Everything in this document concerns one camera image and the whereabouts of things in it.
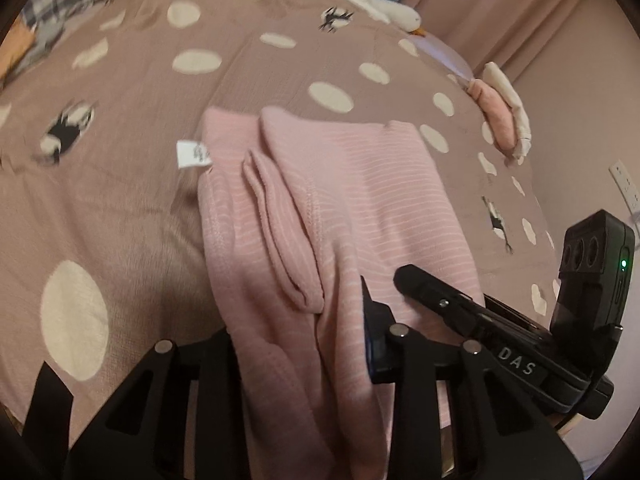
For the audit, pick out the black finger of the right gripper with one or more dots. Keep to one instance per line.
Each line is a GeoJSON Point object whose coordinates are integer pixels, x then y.
{"type": "Point", "coordinates": [459, 311]}

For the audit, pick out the pink striped knit garment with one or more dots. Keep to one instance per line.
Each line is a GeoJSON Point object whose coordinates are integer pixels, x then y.
{"type": "Point", "coordinates": [301, 220]}

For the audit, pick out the pink curtain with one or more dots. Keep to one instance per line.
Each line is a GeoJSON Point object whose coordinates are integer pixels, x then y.
{"type": "Point", "coordinates": [510, 33]}

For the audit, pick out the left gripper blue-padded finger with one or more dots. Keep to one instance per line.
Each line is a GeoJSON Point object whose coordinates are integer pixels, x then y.
{"type": "Point", "coordinates": [377, 319]}

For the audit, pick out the folded salmon pink garment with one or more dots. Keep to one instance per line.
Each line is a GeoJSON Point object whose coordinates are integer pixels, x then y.
{"type": "Point", "coordinates": [497, 113]}

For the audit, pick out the black camera box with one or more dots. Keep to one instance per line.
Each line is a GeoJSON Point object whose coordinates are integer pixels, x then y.
{"type": "Point", "coordinates": [595, 272]}

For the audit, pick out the folded cream white garment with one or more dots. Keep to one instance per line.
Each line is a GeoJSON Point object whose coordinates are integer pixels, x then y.
{"type": "Point", "coordinates": [498, 80]}

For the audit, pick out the mauve polka dot bedspread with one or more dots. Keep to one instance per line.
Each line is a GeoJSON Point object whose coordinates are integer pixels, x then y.
{"type": "Point", "coordinates": [102, 248]}

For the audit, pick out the white wall power strip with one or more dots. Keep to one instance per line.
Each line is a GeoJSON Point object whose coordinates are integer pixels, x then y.
{"type": "Point", "coordinates": [627, 188]}

